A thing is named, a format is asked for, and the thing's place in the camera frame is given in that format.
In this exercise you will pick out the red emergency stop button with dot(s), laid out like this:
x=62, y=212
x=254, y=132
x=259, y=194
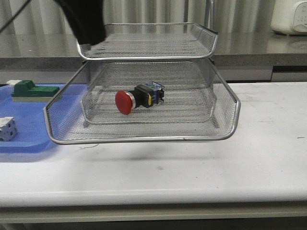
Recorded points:
x=146, y=95

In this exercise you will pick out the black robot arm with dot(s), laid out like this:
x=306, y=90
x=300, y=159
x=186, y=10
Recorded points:
x=85, y=18

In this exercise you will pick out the blue plastic tray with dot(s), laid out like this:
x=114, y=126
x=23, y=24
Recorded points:
x=39, y=123

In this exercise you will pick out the green electrical module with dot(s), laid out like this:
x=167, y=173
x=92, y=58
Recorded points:
x=27, y=91

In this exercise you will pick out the grey back counter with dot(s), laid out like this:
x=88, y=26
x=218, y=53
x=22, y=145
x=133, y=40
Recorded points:
x=239, y=57

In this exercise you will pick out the white terminal block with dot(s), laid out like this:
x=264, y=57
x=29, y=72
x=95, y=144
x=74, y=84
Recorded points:
x=8, y=128

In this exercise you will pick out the white appliance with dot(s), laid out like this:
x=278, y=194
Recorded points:
x=289, y=17

